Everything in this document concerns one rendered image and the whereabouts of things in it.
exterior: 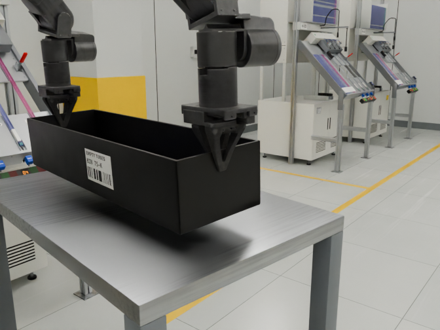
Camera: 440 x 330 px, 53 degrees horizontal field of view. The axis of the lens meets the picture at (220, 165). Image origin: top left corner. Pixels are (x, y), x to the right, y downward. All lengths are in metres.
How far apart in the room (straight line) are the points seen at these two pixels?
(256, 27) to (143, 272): 0.39
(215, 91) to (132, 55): 3.41
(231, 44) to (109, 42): 3.27
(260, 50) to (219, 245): 0.30
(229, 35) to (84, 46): 0.58
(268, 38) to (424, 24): 6.59
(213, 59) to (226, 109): 0.07
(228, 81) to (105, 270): 0.31
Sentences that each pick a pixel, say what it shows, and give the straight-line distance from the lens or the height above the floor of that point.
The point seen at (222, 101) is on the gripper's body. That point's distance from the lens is 0.63.
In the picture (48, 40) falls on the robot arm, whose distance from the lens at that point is 1.11.
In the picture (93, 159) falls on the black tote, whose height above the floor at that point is 0.91.
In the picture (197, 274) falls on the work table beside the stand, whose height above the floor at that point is 0.80.
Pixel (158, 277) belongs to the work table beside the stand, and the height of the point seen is 0.80.
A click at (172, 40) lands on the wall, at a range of 5.11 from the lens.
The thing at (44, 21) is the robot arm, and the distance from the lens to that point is 1.10.
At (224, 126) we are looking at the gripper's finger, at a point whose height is 0.99.
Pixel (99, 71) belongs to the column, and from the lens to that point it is 3.80.
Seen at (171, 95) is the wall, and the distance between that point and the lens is 5.10.
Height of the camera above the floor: 1.09
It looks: 14 degrees down
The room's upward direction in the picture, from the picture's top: straight up
